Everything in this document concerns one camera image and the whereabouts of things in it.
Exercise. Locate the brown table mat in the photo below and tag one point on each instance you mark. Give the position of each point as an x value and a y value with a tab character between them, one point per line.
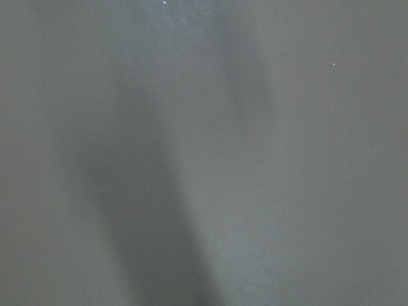
203	152

